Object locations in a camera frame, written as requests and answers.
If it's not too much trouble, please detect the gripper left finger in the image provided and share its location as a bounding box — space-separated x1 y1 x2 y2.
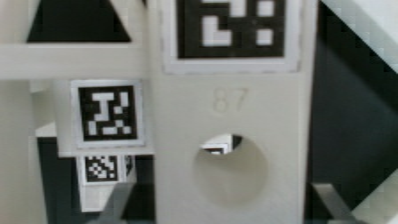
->
86 183 135 224

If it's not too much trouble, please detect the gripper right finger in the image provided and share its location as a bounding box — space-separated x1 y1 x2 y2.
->
311 183 368 224

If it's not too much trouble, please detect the white chair seat part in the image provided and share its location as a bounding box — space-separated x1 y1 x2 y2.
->
32 83 245 155

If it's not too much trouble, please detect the white chair leg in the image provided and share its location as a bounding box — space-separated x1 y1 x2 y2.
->
77 155 137 212
52 79 155 157

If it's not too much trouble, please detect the white chair back part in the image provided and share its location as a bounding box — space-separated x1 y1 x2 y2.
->
0 0 318 224

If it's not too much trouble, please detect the white U-shaped fence frame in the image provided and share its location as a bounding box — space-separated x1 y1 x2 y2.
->
322 0 398 224

